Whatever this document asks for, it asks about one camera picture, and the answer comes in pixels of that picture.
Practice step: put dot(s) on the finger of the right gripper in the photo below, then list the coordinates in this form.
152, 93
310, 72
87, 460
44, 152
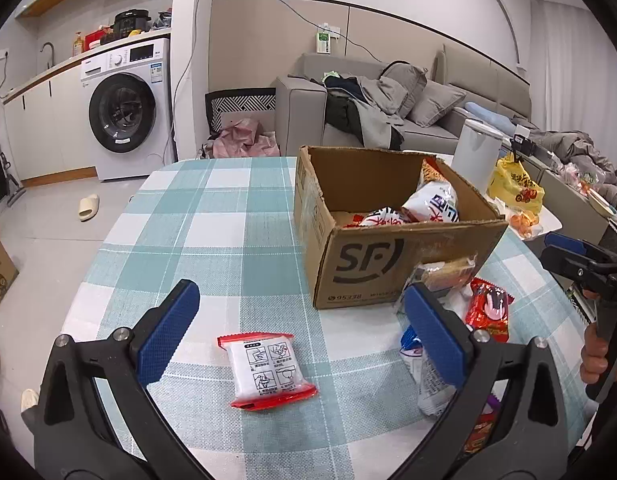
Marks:
577, 265
565, 242

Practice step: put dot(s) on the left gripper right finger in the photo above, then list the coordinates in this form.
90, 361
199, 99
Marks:
528, 439

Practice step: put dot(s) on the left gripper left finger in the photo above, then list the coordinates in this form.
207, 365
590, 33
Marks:
95, 418

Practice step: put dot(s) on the red Oreo cookie packet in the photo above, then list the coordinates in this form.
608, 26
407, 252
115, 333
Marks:
483, 426

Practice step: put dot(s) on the white red noodle snack bag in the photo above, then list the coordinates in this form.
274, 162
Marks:
385, 216

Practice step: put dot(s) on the person's right hand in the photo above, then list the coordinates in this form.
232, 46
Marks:
594, 360

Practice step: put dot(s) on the white side table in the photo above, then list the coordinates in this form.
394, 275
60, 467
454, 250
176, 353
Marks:
526, 222

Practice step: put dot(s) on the yellow plastic bag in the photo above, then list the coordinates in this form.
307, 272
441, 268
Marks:
511, 183

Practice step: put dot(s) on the grey blanket heap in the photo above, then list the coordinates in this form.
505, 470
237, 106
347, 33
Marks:
573, 157

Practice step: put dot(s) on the red snack packet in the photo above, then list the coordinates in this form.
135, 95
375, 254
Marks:
489, 309

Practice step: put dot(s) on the purple white snack bag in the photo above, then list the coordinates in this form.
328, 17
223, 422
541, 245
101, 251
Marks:
434, 394

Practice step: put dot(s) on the white cylindrical bin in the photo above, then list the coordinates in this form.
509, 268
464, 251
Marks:
477, 153

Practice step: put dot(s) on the clear wrapped wafer pack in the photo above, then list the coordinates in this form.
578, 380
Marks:
442, 278

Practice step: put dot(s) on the teal checked tablecloth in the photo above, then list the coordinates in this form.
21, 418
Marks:
228, 226

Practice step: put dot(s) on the small white red packet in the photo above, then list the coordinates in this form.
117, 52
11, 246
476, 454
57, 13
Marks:
266, 372

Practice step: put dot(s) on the grey sofa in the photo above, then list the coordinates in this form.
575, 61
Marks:
301, 98

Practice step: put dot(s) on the grey cushion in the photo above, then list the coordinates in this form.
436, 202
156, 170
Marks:
435, 101

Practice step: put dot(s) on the brown SF cardboard box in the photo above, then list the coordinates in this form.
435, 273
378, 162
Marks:
348, 265

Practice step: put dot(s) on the beige slipper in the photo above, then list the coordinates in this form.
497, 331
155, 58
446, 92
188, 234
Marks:
88, 207

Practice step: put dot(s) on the grey jacket on sofa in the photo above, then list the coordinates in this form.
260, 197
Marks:
366, 108

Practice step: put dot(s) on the pink cloth pile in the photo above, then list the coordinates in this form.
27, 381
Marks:
243, 139

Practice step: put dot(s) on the white washing machine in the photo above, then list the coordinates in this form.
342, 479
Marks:
129, 110

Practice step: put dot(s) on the black patterned chair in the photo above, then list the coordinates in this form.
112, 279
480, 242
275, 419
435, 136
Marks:
220, 103

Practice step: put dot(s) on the black cooker pot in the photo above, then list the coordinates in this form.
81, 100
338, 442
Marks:
128, 21

